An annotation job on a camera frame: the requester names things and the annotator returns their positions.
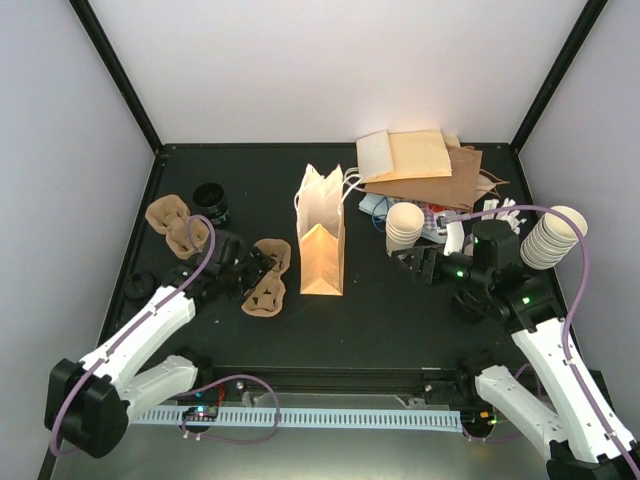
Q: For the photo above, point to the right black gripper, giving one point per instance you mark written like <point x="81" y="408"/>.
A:
<point x="424" y="256"/>

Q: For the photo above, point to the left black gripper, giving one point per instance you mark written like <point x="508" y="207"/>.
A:
<point x="263" y="266"/>

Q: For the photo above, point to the orange paper bag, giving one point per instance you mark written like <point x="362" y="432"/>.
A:
<point x="384" y="156"/>
<point x="319" y="205"/>

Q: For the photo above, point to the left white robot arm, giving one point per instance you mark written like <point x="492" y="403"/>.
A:
<point x="90" y="403"/>

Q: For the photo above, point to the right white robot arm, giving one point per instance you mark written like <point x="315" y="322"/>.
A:
<point x="575" y="431"/>

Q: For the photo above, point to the white paper cup stack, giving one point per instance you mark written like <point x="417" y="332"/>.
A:
<point x="403" y="226"/>

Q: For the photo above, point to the right black lid stack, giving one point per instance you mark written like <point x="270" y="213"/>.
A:
<point x="468" y="308"/>

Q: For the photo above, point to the black lid stack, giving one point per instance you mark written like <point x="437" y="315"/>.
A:
<point x="468" y="308"/>
<point x="140" y="286"/>

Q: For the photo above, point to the brown kraft paper bag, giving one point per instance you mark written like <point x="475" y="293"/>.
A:
<point x="467" y="184"/>

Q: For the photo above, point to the brown pulp cup carrier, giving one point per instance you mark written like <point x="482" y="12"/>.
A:
<point x="170" y="216"/>

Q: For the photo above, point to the black printed paper cup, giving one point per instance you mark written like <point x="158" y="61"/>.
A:
<point x="210" y="201"/>

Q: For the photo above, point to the left black lid stack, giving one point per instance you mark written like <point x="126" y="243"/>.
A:
<point x="140" y="286"/>

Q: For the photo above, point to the tilted paper cup stack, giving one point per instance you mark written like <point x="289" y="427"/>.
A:
<point x="548" y="242"/>

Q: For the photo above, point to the small circuit board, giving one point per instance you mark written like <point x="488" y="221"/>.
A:
<point x="200" y="413"/>

